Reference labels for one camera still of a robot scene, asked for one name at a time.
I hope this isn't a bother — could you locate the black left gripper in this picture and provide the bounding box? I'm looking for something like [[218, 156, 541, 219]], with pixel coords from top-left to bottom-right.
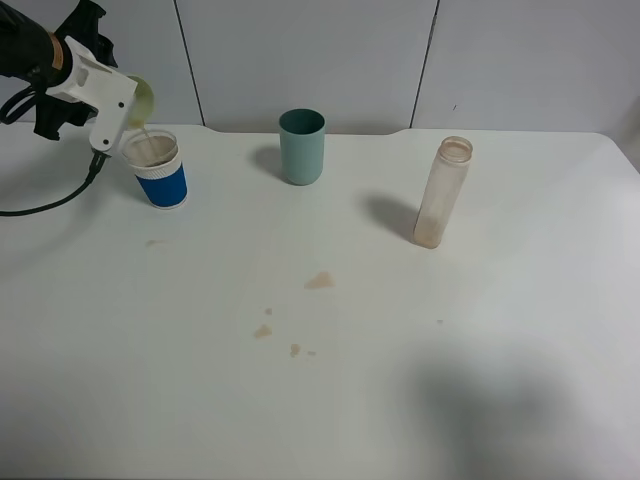
[[34, 0, 118, 140]]

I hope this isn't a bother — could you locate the light green plastic cup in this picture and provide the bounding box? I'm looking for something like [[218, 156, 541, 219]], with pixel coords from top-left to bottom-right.
[[127, 75, 155, 130]]

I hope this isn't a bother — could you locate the clear pink-label drink bottle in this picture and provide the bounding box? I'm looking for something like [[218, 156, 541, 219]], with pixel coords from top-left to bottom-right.
[[413, 136, 473, 249]]

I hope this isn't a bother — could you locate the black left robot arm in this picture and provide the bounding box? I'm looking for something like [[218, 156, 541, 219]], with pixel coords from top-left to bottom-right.
[[1, 0, 117, 141]]

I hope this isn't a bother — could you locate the blue sleeved clear cup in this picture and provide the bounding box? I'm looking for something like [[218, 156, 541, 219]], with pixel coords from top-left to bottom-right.
[[121, 130, 188, 209]]

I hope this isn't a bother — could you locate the teal plastic cup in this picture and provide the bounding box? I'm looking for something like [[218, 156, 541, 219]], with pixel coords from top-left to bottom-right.
[[279, 108, 326, 186]]

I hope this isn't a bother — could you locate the black left camera cable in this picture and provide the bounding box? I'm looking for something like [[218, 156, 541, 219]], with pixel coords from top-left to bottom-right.
[[0, 84, 109, 218]]

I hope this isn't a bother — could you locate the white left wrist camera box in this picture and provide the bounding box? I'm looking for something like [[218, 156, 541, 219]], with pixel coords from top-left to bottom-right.
[[46, 36, 137, 154]]

